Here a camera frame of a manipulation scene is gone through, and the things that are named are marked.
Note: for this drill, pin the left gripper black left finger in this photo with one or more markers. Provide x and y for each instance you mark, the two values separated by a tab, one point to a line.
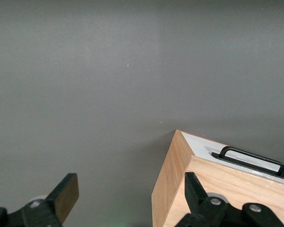
61	196

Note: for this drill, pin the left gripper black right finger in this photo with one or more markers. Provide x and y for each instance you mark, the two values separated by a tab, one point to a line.
198	196

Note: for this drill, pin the wooden drawer with white front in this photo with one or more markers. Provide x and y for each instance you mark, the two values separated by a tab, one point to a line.
203	144

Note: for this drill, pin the light wooden drawer cabinet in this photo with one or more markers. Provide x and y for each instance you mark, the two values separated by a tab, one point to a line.
170	179

